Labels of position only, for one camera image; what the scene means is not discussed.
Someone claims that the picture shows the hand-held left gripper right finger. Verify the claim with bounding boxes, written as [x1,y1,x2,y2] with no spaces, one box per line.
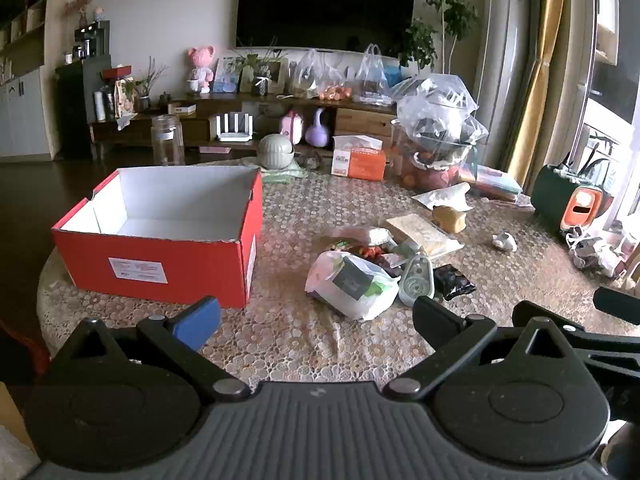
[382,296,597,403]

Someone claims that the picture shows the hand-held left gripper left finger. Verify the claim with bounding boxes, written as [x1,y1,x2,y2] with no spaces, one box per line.
[50,296,251,403]

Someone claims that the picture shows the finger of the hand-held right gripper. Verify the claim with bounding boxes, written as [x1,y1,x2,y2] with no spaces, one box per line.
[593,287,640,325]
[511,300,640,367]

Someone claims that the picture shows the red cardboard box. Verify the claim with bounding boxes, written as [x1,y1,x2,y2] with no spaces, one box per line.
[51,166,264,309]

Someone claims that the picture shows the bag of cotton swabs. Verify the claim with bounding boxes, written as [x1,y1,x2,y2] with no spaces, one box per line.
[386,213,466,260]

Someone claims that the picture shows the tan capybara toy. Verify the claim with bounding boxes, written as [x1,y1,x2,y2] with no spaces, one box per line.
[432,205,467,234]

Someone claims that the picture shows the green white plastic case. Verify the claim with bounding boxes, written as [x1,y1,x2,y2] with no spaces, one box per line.
[398,254,435,308]

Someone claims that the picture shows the black packet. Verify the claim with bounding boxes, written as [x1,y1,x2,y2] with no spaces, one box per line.
[432,265,477,302]

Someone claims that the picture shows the crumpled plastic bag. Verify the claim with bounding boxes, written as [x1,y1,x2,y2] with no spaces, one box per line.
[567,227,626,278]

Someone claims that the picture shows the clear plastic packet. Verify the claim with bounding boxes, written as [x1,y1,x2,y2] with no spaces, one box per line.
[325,226,396,252]

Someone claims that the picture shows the white plastic bag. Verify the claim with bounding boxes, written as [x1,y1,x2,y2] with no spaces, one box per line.
[305,250,401,322]

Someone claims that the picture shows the white tissue paper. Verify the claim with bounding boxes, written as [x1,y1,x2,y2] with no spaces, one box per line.
[412,182,476,212]

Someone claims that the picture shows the green orange appliance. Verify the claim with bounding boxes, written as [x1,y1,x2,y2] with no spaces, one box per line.
[530,164,616,236]

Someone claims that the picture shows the stack of colourful folders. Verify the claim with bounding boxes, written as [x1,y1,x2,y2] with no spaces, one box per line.
[460,164,523,202]

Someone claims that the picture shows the orange tissue pack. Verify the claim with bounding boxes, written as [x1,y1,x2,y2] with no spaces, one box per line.
[331,135,387,181]

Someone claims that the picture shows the folded green cloth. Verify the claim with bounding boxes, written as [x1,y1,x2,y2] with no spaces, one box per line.
[260,160,311,184]

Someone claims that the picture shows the clear glass jar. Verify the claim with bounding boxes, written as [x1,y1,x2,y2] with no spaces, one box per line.
[151,114,186,167]

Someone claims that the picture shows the green ribbed ceramic jar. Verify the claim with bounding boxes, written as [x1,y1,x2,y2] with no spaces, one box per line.
[258,133,296,170]

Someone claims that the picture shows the clear bag of dishes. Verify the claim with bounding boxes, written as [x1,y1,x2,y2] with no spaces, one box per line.
[390,74,488,192]

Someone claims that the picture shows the white router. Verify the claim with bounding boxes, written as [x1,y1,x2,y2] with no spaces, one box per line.
[210,112,254,142]

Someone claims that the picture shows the wooden TV cabinet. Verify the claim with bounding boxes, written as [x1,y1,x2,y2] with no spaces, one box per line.
[89,92,401,161]

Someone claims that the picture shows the pink toy case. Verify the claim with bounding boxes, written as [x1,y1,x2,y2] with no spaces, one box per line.
[279,110,305,145]

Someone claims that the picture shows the purple gourd-shaped toy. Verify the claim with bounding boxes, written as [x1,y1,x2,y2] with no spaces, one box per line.
[305,108,332,148]

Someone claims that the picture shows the patterned snack bag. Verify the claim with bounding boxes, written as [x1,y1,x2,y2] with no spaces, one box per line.
[114,79,137,120]

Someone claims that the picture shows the yellow curtain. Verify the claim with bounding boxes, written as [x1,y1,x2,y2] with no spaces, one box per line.
[502,0,571,196]

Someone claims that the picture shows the vase with dry branches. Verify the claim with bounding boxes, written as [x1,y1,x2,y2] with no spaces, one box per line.
[135,57,168,111]

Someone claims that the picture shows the dark tall cabinet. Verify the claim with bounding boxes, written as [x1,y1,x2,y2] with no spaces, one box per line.
[54,55,118,158]

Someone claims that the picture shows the clear plastic shopping bag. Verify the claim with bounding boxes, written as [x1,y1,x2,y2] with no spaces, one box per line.
[352,44,391,106]

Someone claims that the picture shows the pink plush bear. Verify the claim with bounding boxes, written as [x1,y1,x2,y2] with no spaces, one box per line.
[186,46,216,95]

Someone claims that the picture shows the white standing air conditioner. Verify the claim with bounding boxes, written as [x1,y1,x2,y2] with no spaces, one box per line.
[472,0,533,153]

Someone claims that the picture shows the plastic bag of oranges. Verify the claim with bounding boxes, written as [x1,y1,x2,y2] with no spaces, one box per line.
[289,49,351,101]

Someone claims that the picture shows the black coffee machine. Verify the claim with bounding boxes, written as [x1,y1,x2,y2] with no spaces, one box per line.
[72,21,111,63]

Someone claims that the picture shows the potted green plant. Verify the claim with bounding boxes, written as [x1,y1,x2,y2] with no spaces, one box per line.
[397,0,480,78]

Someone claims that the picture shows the black television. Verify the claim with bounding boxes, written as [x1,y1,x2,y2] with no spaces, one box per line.
[236,0,417,53]

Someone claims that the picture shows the pink flower vase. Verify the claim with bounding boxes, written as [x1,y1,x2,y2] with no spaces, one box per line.
[64,0,95,28]

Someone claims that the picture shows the blue photo frame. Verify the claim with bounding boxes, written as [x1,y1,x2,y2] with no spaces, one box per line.
[212,57,241,93]

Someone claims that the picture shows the wooden frame with plant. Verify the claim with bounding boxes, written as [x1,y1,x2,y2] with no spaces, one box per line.
[239,52,290,96]

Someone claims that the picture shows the grey wall cabinets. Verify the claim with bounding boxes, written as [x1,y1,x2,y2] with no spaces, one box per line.
[0,67,53,161]

